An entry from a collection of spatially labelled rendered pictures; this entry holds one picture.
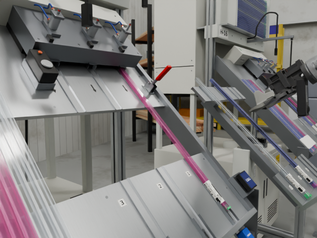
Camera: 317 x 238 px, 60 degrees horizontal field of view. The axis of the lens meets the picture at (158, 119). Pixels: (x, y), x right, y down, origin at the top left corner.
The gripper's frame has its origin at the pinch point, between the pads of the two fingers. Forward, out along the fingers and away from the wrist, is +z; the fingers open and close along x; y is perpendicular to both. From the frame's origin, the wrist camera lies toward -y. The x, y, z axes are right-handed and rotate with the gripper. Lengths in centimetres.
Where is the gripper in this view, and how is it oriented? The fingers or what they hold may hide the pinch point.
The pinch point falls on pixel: (258, 110)
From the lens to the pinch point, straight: 101.7
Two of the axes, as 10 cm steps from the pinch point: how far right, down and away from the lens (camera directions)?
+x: -6.4, 1.1, -7.6
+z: -6.4, 4.8, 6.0
